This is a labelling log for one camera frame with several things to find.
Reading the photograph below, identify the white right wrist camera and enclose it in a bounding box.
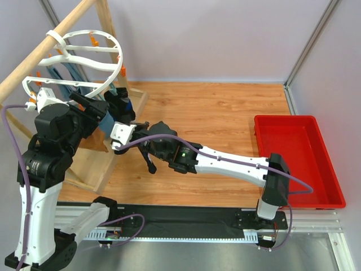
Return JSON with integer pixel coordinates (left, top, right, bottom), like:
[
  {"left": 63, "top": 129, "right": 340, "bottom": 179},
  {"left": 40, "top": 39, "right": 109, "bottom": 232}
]
[{"left": 25, "top": 88, "right": 68, "bottom": 113}]

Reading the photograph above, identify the wooden drying rack frame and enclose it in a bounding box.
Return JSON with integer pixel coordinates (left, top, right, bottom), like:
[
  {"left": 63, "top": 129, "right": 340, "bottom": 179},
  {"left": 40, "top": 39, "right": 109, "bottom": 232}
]
[{"left": 1, "top": 0, "right": 149, "bottom": 194}]

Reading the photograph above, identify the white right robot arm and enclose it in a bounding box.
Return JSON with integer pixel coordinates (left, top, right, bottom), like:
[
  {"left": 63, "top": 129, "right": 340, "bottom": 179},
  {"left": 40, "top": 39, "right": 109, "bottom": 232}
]
[{"left": 100, "top": 88, "right": 290, "bottom": 220}]

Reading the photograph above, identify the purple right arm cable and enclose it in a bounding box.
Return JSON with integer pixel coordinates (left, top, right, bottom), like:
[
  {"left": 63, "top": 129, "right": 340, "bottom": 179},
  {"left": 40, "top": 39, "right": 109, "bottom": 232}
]
[{"left": 1, "top": 104, "right": 32, "bottom": 271}]

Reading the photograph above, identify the aluminium corner frame post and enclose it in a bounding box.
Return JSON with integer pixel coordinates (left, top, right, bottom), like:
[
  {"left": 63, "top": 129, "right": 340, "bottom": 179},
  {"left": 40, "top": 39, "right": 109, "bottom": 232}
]
[{"left": 284, "top": 0, "right": 341, "bottom": 88}]

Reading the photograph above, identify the red plastic bin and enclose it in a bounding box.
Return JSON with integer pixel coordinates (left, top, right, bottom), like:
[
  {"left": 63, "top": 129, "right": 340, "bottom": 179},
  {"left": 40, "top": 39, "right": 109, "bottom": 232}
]
[{"left": 254, "top": 115, "right": 346, "bottom": 209}]

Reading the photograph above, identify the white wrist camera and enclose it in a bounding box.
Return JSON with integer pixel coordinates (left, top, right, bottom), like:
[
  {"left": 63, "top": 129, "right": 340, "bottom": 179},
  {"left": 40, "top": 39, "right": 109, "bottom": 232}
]
[
  {"left": 25, "top": 88, "right": 68, "bottom": 113},
  {"left": 110, "top": 122, "right": 137, "bottom": 151}
]

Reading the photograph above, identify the brown cream hanging sock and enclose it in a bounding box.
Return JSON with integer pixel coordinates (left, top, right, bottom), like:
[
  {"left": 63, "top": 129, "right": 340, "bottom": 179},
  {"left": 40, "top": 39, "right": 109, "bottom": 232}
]
[{"left": 79, "top": 128, "right": 108, "bottom": 152}]

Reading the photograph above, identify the blue hanging sock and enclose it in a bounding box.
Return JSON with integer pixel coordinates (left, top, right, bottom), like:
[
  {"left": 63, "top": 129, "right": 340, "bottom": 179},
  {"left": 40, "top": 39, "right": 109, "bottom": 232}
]
[
  {"left": 98, "top": 111, "right": 115, "bottom": 139},
  {"left": 46, "top": 63, "right": 91, "bottom": 100}
]

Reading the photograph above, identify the long black patterned sock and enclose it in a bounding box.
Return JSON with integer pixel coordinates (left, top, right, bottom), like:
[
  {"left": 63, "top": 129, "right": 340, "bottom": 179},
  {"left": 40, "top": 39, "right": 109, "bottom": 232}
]
[{"left": 104, "top": 88, "right": 136, "bottom": 124}]

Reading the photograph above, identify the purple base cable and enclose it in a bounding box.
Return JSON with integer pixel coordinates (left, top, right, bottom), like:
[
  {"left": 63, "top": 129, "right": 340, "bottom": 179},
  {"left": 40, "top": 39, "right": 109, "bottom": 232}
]
[
  {"left": 97, "top": 213, "right": 146, "bottom": 250},
  {"left": 256, "top": 203, "right": 294, "bottom": 252}
]

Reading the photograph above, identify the orange clothes peg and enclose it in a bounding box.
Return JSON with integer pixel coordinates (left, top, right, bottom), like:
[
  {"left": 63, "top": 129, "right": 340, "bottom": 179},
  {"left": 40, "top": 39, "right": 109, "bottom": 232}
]
[{"left": 89, "top": 32, "right": 99, "bottom": 47}]

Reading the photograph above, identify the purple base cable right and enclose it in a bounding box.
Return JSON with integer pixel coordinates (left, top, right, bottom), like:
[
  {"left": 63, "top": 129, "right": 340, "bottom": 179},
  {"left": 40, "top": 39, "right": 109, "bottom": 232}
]
[{"left": 256, "top": 203, "right": 294, "bottom": 252}]

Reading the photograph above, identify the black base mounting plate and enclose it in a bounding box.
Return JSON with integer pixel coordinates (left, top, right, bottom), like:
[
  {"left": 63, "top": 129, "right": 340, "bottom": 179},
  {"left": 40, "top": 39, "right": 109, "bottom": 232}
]
[{"left": 116, "top": 205, "right": 288, "bottom": 239}]

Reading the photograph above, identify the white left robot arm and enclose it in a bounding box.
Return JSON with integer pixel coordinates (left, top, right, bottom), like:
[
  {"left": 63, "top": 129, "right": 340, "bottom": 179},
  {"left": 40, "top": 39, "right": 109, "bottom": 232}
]
[{"left": 5, "top": 100, "right": 124, "bottom": 270}]

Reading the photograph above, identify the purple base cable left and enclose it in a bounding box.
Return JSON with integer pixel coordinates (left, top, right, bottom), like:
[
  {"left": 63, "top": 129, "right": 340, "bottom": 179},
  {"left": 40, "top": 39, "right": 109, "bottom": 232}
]
[{"left": 97, "top": 213, "right": 146, "bottom": 250}]

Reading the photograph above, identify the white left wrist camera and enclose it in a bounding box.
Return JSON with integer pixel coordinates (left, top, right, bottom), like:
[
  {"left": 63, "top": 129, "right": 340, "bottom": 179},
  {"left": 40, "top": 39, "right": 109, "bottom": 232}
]
[{"left": 110, "top": 122, "right": 137, "bottom": 151}]

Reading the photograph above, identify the teal clothes peg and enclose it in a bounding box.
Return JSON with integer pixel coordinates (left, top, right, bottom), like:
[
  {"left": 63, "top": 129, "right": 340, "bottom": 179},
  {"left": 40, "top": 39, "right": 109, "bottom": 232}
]
[{"left": 108, "top": 83, "right": 117, "bottom": 96}]

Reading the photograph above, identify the white round clip hanger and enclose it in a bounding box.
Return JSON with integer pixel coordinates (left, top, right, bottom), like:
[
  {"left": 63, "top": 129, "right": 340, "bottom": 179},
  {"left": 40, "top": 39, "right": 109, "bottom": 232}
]
[{"left": 22, "top": 30, "right": 123, "bottom": 98}]

